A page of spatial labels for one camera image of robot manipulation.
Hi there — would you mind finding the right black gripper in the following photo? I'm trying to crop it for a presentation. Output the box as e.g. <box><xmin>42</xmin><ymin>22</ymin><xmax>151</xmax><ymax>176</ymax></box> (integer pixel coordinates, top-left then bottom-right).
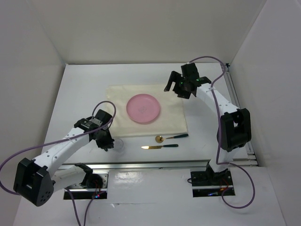
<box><xmin>164</xmin><ymin>71</ymin><xmax>191</xmax><ymax>99</ymax></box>

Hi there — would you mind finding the clear plastic cup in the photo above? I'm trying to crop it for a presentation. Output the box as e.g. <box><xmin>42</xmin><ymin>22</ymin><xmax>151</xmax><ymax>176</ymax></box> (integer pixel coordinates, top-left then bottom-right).
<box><xmin>113</xmin><ymin>138</ymin><xmax>124</xmax><ymax>152</ymax></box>

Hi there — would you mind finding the cream cloth placemat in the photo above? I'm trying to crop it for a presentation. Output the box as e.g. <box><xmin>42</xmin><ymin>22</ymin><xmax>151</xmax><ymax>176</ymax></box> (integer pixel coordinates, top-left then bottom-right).
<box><xmin>106</xmin><ymin>84</ymin><xmax>188</xmax><ymax>138</ymax></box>

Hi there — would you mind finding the pink plate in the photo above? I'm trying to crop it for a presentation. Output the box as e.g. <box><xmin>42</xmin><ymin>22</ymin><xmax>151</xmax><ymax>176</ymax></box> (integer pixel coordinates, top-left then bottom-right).
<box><xmin>126</xmin><ymin>94</ymin><xmax>161</xmax><ymax>124</ymax></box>

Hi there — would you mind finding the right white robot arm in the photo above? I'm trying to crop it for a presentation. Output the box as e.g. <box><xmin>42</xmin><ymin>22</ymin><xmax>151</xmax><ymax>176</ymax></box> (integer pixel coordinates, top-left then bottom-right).
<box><xmin>164</xmin><ymin>63</ymin><xmax>252</xmax><ymax>185</ymax></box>

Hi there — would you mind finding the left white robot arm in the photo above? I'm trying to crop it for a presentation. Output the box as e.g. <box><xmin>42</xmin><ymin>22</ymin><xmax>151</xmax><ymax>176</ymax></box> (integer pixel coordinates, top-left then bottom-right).
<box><xmin>13</xmin><ymin>110</ymin><xmax>114</xmax><ymax>207</ymax></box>

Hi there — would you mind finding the right aluminium rail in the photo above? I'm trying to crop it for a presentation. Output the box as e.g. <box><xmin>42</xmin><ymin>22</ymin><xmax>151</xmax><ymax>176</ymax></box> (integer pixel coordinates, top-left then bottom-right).
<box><xmin>224</xmin><ymin>63</ymin><xmax>259</xmax><ymax>167</ymax></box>

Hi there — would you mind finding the aluminium rail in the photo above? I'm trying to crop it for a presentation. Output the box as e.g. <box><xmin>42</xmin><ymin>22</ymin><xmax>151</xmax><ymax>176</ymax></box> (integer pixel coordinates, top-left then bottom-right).
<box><xmin>224</xmin><ymin>63</ymin><xmax>259</xmax><ymax>167</ymax></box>
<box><xmin>58</xmin><ymin>159</ymin><xmax>258</xmax><ymax>170</ymax></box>

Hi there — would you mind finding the gold spoon green handle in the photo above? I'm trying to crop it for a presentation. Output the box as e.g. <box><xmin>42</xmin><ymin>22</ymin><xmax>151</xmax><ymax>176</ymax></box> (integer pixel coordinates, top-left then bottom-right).
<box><xmin>155</xmin><ymin>133</ymin><xmax>189</xmax><ymax>143</ymax></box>

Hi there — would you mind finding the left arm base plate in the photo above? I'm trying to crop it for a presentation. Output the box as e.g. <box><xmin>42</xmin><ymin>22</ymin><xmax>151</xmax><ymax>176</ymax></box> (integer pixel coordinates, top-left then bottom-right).
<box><xmin>68</xmin><ymin>170</ymin><xmax>109</xmax><ymax>200</ymax></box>

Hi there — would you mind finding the gold knife green handle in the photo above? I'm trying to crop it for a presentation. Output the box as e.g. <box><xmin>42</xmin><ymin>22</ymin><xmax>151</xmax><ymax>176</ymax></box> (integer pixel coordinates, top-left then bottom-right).
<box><xmin>141</xmin><ymin>144</ymin><xmax>179</xmax><ymax>150</ymax></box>

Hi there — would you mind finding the front aluminium rail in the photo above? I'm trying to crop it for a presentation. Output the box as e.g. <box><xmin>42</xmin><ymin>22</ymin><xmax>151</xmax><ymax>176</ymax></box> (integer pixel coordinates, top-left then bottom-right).
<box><xmin>58</xmin><ymin>159</ymin><xmax>258</xmax><ymax>170</ymax></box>

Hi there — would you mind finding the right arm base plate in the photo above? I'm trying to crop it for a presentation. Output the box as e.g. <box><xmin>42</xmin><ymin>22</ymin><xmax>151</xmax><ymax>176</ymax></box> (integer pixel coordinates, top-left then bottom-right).
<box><xmin>187</xmin><ymin>170</ymin><xmax>235</xmax><ymax>198</ymax></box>

